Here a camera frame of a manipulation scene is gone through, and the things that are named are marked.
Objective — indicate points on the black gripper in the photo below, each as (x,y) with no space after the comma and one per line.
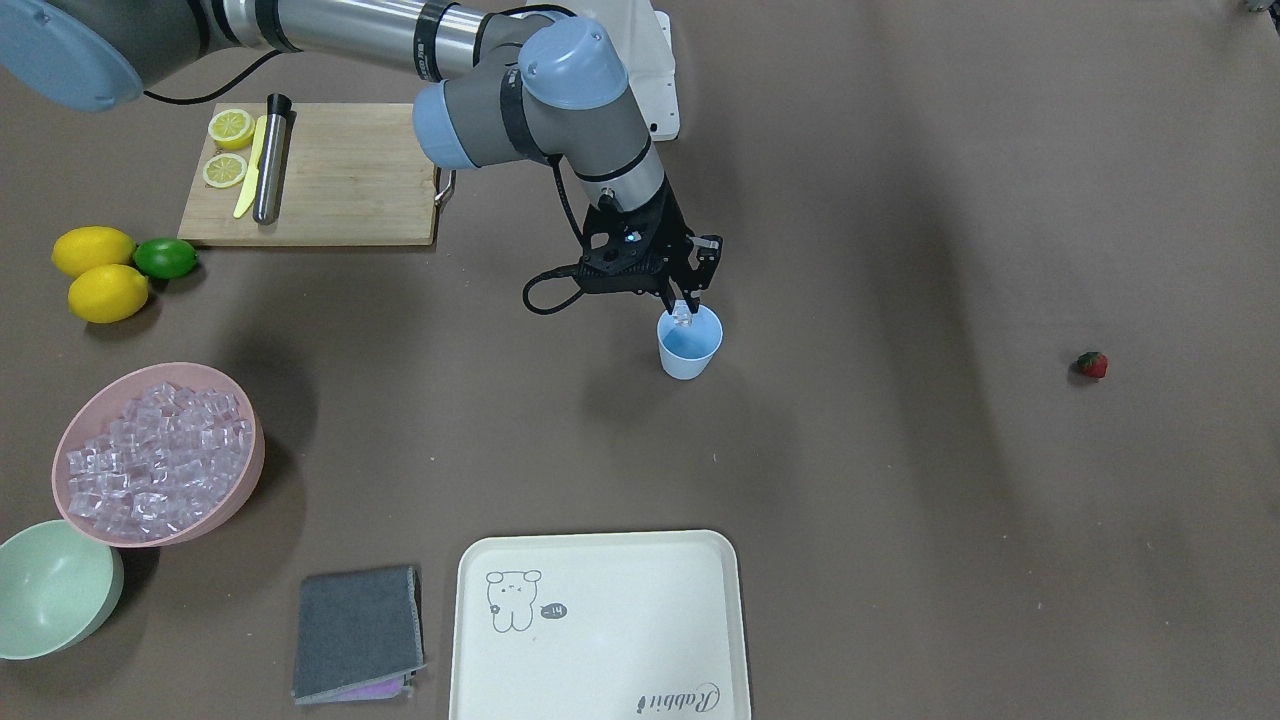
(673,232)

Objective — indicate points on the clear ice cube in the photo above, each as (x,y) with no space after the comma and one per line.
(682,315)

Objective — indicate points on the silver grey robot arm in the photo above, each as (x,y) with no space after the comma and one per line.
(539,83)

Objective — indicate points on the light blue cup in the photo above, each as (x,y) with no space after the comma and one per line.
(685,352)

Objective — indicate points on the pile of clear ice cubes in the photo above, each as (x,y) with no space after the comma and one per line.
(155,460)

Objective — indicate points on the cream rabbit tray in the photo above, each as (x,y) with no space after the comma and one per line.
(634,625)

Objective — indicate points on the wooden cutting board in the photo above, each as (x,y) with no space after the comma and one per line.
(355,176)

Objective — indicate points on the red strawberry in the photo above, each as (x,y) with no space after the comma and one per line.
(1091,364)

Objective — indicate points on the steel muddler rod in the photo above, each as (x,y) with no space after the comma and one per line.
(273,160)

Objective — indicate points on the yellow plastic knife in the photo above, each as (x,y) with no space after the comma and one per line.
(250,182)

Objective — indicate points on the grey folded cloth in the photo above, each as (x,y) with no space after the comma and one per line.
(358,636)

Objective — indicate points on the lemon half lower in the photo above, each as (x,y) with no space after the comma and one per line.
(224,170)

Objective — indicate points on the lemon half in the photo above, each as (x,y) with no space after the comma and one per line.
(224,170)
(232,129)

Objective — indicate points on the lemon half upper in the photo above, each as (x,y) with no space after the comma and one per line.
(232,129)

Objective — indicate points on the green lime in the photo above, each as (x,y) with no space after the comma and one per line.
(165,258)

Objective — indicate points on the pink bowl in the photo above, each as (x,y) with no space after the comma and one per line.
(160,455)

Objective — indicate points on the whole lemon near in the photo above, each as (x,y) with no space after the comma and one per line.
(108,293)

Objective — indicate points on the whole lemon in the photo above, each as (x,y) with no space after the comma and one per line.
(84,248)
(108,293)

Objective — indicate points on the whole lemon far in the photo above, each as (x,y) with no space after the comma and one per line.
(84,248)

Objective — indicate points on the mint green bowl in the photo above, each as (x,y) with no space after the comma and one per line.
(57,587)

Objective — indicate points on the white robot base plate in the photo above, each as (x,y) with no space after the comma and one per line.
(650,59)

